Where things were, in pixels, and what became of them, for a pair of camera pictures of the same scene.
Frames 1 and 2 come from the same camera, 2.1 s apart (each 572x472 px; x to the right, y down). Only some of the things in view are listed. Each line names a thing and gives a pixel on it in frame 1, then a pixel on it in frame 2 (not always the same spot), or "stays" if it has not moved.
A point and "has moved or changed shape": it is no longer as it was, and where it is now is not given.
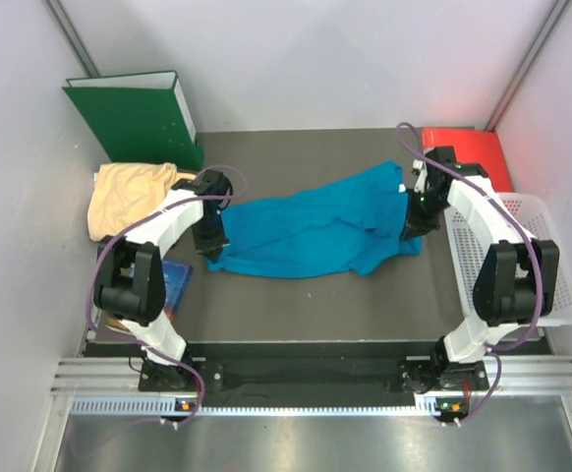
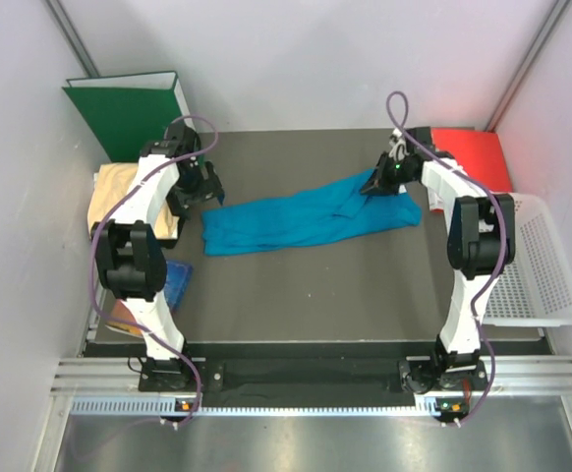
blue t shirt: x=355 y=225 has moved or changed shape
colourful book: x=177 y=279 stays
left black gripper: x=211 y=248 → x=207 y=189
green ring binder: x=139 y=118 stays
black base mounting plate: x=428 y=375 stays
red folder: x=473 y=146 stays
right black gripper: x=416 y=225 → x=378 y=184
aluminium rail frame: x=559 y=374 stays
